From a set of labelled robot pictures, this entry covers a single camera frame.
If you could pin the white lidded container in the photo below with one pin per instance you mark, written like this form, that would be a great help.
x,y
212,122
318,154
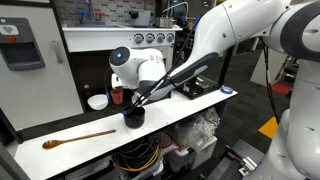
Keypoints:
x,y
200,156

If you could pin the grey toy pot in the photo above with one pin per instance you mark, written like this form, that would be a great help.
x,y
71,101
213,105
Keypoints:
x,y
140,19

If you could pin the terracotta cup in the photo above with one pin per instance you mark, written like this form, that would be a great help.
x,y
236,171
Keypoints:
x,y
116,96

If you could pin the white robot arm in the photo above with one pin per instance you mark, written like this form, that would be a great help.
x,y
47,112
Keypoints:
x,y
233,26

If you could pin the small metal pot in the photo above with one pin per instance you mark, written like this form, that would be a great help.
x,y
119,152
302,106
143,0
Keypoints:
x,y
163,22

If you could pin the white toy kitchen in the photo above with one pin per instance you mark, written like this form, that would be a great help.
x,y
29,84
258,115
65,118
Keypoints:
x,y
33,93

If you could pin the black cup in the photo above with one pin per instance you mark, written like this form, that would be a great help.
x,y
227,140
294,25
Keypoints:
x,y
134,120

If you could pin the aluminium extrusion bracket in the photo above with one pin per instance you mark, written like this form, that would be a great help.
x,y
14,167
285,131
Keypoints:
x,y
246,161

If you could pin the toy faucet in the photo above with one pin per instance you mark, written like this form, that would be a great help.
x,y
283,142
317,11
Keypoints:
x,y
89,15

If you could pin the black 3D printer frame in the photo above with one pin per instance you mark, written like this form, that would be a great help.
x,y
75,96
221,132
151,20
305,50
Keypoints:
x,y
203,88

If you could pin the white bowl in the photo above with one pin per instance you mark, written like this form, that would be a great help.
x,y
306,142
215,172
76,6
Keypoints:
x,y
98,102

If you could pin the blue tape roll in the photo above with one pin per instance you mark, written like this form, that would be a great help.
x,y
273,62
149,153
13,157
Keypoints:
x,y
226,89

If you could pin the wooden spoon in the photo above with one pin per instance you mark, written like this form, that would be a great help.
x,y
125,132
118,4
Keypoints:
x,y
76,138

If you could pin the clear plastic bag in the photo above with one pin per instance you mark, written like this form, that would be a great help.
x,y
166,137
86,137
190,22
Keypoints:
x,y
193,133

